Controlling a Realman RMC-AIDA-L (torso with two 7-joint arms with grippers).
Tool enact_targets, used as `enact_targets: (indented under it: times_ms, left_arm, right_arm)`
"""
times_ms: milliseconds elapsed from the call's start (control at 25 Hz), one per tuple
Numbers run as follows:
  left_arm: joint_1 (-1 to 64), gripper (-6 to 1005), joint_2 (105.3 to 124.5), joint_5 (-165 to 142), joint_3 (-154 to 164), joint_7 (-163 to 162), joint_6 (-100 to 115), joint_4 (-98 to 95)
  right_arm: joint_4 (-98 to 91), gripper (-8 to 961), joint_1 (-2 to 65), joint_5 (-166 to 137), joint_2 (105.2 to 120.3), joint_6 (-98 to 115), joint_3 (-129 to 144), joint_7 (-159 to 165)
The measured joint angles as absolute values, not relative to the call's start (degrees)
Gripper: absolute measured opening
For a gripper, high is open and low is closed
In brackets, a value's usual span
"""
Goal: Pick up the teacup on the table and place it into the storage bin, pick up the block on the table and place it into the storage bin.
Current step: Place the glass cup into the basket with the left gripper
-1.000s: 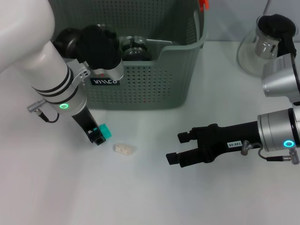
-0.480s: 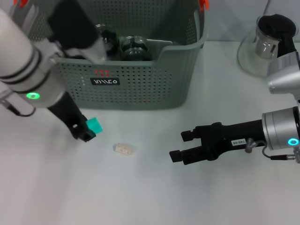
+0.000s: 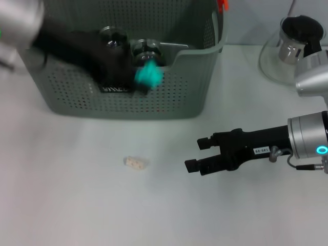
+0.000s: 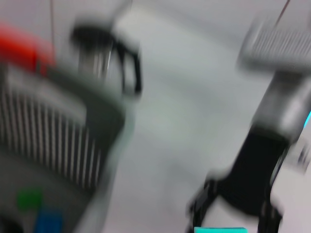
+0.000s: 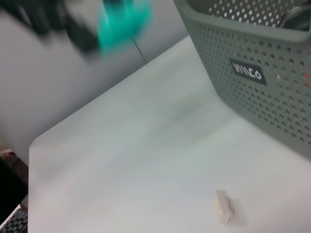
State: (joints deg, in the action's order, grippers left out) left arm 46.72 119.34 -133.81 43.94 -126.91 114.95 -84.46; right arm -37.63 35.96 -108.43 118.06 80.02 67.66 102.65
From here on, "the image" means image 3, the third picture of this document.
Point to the white toy brick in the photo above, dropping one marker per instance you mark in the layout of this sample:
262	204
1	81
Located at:
135	164

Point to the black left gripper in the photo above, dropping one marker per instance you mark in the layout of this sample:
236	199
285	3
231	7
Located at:
89	53

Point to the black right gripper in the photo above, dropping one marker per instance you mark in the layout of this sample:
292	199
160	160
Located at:
251	148

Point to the right wrist camera housing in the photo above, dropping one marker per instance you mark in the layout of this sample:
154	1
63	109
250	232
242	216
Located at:
312	77

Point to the grey perforated plastic storage basket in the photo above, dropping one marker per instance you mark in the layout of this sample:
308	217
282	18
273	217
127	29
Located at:
179	97

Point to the teal square toy brick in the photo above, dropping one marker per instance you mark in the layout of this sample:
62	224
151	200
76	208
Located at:
148	74

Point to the glass teacup black sleeve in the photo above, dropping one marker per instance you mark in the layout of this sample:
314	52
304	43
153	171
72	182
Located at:
112	38
147	50

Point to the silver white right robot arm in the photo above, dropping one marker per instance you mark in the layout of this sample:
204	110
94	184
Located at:
307	138

